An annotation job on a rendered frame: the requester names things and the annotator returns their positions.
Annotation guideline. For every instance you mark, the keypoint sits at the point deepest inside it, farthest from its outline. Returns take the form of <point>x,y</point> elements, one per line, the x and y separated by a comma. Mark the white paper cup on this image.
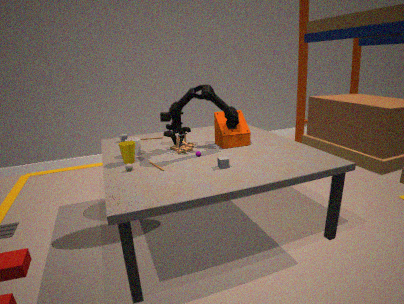
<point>137,145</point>

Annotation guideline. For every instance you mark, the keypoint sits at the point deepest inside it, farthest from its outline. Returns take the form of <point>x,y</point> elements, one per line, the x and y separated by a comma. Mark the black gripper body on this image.
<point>176,129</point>

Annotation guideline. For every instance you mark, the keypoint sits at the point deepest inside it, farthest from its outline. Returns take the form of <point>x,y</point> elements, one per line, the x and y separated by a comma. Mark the yellow cup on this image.
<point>127,149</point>

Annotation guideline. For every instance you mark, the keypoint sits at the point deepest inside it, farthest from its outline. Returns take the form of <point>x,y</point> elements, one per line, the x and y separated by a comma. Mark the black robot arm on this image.
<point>207,93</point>

